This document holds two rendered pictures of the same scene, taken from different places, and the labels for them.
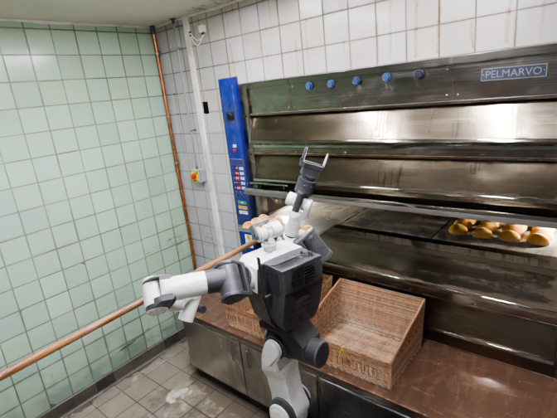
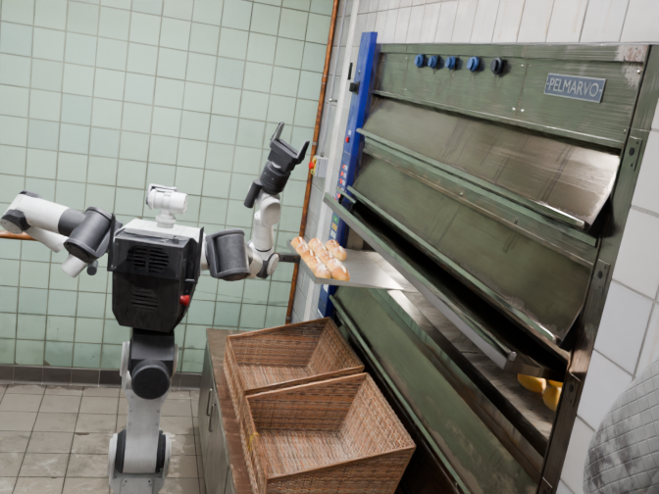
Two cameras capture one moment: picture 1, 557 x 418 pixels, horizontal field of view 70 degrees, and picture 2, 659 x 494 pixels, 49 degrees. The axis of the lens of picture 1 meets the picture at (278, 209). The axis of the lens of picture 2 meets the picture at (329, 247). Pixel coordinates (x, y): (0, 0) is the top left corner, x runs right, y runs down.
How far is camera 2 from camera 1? 1.59 m
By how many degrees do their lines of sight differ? 32
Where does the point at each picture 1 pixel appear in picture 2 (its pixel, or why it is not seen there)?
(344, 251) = (385, 333)
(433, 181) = (468, 248)
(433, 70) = (512, 63)
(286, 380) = (132, 407)
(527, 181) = (542, 285)
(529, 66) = (588, 80)
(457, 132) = (501, 172)
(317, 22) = not seen: outside the picture
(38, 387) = (39, 333)
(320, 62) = (432, 26)
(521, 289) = (497, 481)
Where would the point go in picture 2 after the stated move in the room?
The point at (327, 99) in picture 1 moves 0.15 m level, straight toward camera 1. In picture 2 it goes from (429, 85) to (402, 80)
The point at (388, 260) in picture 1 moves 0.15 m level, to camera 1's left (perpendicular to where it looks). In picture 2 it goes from (410, 367) to (374, 352)
